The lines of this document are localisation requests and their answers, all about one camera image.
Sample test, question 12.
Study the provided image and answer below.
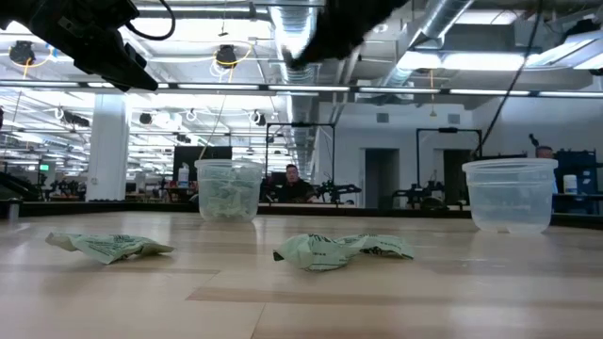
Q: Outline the black aluminium table frame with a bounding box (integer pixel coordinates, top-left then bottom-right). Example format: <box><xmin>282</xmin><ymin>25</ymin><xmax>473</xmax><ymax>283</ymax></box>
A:
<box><xmin>0</xmin><ymin>200</ymin><xmax>603</xmax><ymax>231</ymax></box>

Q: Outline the green white sweetener packet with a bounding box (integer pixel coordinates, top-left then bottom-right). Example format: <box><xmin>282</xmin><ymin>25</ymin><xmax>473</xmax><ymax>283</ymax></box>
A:
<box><xmin>201</xmin><ymin>169</ymin><xmax>246</xmax><ymax>199</ymax></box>
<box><xmin>336</xmin><ymin>234</ymin><xmax>416</xmax><ymax>261</ymax></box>
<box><xmin>45</xmin><ymin>232</ymin><xmax>175</xmax><ymax>266</ymax></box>
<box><xmin>202</xmin><ymin>195</ymin><xmax>258</xmax><ymax>221</ymax></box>
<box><xmin>272</xmin><ymin>234</ymin><xmax>362</xmax><ymax>273</ymax></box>

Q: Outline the dark blue equipment rack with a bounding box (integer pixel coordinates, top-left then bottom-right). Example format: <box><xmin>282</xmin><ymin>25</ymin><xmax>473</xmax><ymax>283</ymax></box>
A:
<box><xmin>539</xmin><ymin>149</ymin><xmax>603</xmax><ymax>216</ymax></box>

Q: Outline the slanted silver ceiling duct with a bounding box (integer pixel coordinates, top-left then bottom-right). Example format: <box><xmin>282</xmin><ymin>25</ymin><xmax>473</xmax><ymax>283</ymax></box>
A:
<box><xmin>379</xmin><ymin>0</ymin><xmax>477</xmax><ymax>90</ymax></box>

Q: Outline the black background rig frame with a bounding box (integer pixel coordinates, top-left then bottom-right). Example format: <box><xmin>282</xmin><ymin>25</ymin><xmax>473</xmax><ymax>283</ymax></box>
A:
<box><xmin>265</xmin><ymin>121</ymin><xmax>336</xmax><ymax>204</ymax></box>
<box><xmin>416</xmin><ymin>127</ymin><xmax>483</xmax><ymax>208</ymax></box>

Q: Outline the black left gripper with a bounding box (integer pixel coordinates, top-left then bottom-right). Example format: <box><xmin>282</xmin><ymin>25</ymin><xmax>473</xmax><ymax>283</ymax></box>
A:
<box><xmin>27</xmin><ymin>0</ymin><xmax>159</xmax><ymax>93</ymax></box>

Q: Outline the black beam with light strips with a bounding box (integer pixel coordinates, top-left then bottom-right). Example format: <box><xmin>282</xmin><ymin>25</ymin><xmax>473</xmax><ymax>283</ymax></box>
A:
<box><xmin>0</xmin><ymin>79</ymin><xmax>603</xmax><ymax>100</ymax></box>

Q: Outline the white building pillar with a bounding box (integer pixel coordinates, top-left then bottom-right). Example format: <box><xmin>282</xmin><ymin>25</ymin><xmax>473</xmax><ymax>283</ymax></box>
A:
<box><xmin>86</xmin><ymin>92</ymin><xmax>131</xmax><ymax>202</ymax></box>

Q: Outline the round silver ceiling duct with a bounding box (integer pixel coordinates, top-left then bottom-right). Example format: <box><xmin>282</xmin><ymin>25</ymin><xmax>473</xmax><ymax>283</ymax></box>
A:
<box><xmin>268</xmin><ymin>0</ymin><xmax>327</xmax><ymax>178</ymax></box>

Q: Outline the yellow hanging cord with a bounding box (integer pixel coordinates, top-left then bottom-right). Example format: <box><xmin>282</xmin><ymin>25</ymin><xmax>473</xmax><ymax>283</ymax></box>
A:
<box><xmin>428</xmin><ymin>69</ymin><xmax>438</xmax><ymax>118</ymax></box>

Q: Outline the black ceiling camera yellow cable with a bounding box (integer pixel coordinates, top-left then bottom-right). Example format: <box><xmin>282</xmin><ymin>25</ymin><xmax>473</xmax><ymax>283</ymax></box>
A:
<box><xmin>215</xmin><ymin>43</ymin><xmax>239</xmax><ymax>71</ymax></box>
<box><xmin>8</xmin><ymin>40</ymin><xmax>37</xmax><ymax>67</ymax></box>

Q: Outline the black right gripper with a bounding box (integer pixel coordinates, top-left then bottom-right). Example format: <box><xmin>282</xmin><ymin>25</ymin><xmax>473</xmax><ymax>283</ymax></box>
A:
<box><xmin>286</xmin><ymin>0</ymin><xmax>411</xmax><ymax>71</ymax></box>

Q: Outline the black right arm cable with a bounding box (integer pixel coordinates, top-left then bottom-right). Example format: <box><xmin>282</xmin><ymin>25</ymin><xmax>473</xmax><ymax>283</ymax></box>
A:
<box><xmin>474</xmin><ymin>0</ymin><xmax>543</xmax><ymax>157</ymax></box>

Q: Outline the ceiling light panel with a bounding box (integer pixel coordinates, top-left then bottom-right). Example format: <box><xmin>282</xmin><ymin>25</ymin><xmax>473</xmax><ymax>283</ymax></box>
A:
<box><xmin>398</xmin><ymin>49</ymin><xmax>529</xmax><ymax>73</ymax></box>

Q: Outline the clear plastic cup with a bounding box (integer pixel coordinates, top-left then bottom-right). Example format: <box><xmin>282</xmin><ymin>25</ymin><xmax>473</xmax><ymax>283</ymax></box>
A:
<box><xmin>194</xmin><ymin>158</ymin><xmax>265</xmax><ymax>223</ymax></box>
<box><xmin>461</xmin><ymin>157</ymin><xmax>560</xmax><ymax>235</ymax></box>

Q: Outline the black monitor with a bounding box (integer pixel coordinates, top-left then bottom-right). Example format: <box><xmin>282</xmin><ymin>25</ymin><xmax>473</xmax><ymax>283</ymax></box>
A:
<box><xmin>172</xmin><ymin>145</ymin><xmax>234</xmax><ymax>184</ymax></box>

